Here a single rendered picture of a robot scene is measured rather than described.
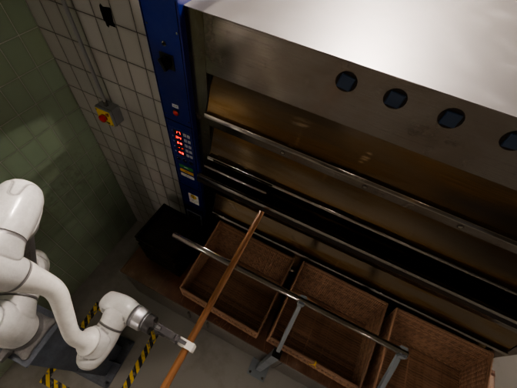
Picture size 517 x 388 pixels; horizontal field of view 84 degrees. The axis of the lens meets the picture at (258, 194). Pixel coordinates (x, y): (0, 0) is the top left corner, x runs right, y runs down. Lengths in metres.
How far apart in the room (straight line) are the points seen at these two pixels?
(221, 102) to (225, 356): 1.93
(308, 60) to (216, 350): 2.16
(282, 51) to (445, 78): 0.47
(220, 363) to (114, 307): 1.32
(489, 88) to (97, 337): 1.56
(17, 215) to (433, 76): 1.25
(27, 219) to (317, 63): 0.98
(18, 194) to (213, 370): 1.88
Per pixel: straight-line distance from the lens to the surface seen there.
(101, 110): 1.72
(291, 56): 0.98
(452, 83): 1.01
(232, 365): 2.53
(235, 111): 1.20
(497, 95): 1.06
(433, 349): 2.26
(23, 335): 1.65
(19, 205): 1.09
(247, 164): 1.36
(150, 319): 1.36
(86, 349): 1.39
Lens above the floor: 2.53
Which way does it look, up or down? 55 degrees down
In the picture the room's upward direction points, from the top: 9 degrees clockwise
